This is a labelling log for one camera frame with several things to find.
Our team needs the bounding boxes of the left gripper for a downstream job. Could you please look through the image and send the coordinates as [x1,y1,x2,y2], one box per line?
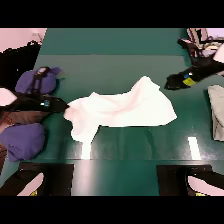
[39,96,70,113]

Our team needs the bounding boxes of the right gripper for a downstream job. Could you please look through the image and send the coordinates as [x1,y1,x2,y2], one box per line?
[164,69,202,91]

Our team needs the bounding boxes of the white T-shirt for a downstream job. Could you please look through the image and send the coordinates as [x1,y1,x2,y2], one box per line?
[63,75,179,145]

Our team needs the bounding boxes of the brown garment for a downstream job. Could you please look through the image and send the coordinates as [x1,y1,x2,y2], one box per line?
[0,110,52,135]

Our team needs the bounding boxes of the purple garment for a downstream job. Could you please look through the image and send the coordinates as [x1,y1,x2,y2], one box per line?
[14,66,63,97]
[0,122,46,163]

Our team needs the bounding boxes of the grey garment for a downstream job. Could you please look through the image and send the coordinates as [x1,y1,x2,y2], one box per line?
[207,84,224,142]

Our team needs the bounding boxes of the black garment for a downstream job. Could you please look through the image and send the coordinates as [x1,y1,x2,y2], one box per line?
[0,39,43,92]

